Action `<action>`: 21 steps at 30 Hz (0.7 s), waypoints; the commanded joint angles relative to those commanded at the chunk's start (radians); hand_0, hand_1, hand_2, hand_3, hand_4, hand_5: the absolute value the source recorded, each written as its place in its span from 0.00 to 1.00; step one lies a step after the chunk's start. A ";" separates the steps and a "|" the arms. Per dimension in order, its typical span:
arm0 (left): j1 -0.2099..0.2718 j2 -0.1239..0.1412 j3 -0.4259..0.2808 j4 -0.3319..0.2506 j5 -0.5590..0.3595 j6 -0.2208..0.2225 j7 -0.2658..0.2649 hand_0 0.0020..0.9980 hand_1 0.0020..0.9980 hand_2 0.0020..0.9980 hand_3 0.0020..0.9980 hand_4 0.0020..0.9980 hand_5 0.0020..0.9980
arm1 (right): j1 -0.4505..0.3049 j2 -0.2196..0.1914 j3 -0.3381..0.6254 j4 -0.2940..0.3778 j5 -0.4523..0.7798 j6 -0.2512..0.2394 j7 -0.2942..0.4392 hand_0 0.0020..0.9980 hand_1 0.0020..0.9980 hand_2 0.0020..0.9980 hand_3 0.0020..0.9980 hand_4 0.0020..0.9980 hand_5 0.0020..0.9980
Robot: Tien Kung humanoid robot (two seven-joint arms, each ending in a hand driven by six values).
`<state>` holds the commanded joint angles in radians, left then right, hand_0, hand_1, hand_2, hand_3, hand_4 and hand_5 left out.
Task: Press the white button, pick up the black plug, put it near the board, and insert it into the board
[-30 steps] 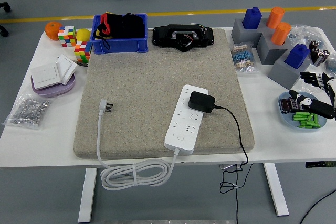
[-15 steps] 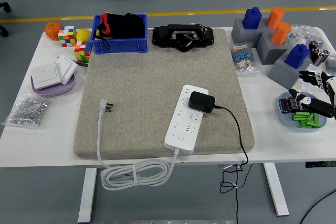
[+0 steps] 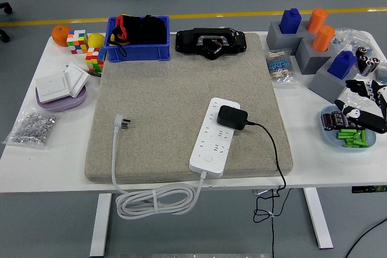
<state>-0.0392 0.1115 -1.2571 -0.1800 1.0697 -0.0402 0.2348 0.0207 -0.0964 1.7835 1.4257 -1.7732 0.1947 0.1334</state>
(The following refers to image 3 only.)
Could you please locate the robot right hand white shell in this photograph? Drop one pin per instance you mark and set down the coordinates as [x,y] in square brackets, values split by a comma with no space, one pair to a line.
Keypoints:
[372,120]

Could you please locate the black plug adapter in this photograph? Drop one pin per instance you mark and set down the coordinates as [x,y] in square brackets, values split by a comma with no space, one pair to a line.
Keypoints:
[231,117]

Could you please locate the white power strip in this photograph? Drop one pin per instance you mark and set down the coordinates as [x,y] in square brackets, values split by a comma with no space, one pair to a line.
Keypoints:
[208,146]

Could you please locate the pile of green pegs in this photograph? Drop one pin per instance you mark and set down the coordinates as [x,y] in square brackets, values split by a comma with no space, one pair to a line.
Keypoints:
[350,134]

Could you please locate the pack of dark capacitors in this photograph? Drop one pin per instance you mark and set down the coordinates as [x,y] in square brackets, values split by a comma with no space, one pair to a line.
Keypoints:
[332,120]

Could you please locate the light blue plate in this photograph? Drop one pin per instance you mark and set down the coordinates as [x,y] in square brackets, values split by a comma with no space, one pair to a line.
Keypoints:
[332,140]

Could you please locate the clear bag of blue parts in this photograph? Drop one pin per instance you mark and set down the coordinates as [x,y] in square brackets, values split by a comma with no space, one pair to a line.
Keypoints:
[350,39]
[381,73]

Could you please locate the blue block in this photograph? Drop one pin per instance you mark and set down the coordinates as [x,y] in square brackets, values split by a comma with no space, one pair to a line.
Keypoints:
[341,65]
[290,22]

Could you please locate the black table control panel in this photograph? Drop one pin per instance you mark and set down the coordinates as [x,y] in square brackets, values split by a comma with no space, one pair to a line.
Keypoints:
[369,189]

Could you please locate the grey stepped block holder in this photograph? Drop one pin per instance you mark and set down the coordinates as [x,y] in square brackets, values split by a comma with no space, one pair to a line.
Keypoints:
[311,58]

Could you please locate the orange cylinder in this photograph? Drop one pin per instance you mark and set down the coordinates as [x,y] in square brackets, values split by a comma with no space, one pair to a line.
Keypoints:
[317,20]
[323,39]

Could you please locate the clear bag of resistors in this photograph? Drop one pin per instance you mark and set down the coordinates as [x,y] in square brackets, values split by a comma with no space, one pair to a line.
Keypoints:
[279,67]

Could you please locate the white table leg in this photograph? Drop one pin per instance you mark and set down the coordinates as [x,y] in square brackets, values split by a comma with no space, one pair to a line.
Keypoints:
[320,221]
[101,227]

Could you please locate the black electronic device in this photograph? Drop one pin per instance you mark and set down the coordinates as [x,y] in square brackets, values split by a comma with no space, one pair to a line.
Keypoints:
[187,42]

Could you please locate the grey-brown mat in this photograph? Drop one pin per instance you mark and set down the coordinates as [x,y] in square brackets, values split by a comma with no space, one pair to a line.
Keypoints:
[157,95]

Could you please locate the blue plastic bin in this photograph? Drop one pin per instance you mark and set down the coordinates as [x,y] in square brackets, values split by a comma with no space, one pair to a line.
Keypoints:
[142,52]

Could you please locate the black cloth with red trim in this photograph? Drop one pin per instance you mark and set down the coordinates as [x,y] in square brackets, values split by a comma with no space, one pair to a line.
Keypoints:
[145,28]

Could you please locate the small dark metal part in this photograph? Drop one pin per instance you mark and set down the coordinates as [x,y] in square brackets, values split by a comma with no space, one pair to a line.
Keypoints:
[95,73]

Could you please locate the rubik's cube red yellow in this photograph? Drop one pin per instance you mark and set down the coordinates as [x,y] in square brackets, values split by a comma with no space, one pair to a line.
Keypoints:
[94,58]

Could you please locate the yellow lemon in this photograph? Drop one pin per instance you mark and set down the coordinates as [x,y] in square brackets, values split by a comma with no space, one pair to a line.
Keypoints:
[96,40]

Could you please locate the purple tray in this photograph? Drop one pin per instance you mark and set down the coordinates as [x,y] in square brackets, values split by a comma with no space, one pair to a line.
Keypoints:
[68,104]

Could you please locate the rubik's cube with white face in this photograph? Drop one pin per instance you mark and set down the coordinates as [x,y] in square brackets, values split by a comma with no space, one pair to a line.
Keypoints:
[77,42]

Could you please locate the orange fruit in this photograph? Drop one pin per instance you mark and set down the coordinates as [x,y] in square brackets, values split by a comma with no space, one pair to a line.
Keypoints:
[60,36]

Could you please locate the clear bag of metal nuts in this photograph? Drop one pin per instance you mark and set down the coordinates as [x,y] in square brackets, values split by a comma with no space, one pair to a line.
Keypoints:
[31,126]

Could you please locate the black office chair caster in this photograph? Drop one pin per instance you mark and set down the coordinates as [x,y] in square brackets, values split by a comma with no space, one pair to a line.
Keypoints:
[6,8]
[4,36]

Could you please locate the metal floor bracket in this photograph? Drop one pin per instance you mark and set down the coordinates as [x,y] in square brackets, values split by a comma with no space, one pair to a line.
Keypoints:
[260,192]

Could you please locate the white two-gang wall switch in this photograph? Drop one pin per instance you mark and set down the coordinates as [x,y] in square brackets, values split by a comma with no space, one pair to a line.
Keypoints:
[76,78]

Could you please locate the white one-gang wall switch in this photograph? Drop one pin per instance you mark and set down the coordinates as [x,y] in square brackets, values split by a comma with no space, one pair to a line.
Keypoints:
[51,87]

